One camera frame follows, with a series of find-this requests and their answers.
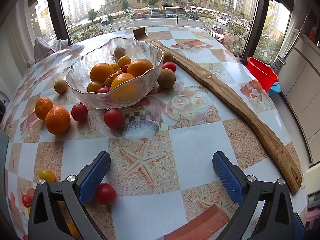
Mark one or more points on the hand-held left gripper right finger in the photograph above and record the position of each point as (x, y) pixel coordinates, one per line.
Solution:
(228, 177)

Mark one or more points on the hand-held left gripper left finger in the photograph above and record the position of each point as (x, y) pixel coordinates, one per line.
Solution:
(96, 177)

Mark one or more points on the yellow cherry tomato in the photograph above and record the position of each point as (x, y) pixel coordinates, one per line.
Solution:
(115, 66)
(47, 175)
(94, 86)
(124, 61)
(72, 230)

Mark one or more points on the red cherry tomato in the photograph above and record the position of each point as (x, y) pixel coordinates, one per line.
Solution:
(169, 66)
(125, 67)
(114, 118)
(26, 200)
(105, 193)
(103, 89)
(79, 112)

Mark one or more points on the orange mandarin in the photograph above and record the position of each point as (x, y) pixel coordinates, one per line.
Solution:
(57, 120)
(43, 108)

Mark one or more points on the pink object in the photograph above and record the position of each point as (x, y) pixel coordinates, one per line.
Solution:
(312, 217)

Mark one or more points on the brown longan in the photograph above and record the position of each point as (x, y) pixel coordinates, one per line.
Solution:
(166, 78)
(119, 52)
(61, 86)
(168, 57)

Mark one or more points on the blue plastic basin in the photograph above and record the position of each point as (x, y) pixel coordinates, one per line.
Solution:
(275, 90)

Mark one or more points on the large orange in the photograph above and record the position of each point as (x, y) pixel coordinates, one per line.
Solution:
(139, 67)
(101, 73)
(122, 80)

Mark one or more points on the dried physalis husk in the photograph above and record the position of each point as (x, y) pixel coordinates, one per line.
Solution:
(112, 77)

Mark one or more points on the red plastic basin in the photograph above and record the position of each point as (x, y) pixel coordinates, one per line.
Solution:
(262, 73)

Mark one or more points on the beige cabinet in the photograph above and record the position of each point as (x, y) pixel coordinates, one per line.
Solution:
(300, 80)

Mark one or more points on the grey ribbed metal object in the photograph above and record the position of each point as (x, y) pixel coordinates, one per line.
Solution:
(278, 65)

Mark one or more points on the clear glass bowl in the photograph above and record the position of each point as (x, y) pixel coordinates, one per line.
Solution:
(140, 47)

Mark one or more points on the white cloth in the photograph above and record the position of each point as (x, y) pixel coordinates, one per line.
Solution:
(46, 47)

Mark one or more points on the white car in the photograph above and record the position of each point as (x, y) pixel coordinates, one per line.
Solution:
(218, 32)

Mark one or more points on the black car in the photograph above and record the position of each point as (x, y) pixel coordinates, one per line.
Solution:
(106, 20)

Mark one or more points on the red car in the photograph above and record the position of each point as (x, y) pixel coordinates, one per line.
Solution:
(140, 15)

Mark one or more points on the grey van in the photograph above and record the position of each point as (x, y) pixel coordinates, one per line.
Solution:
(155, 13)

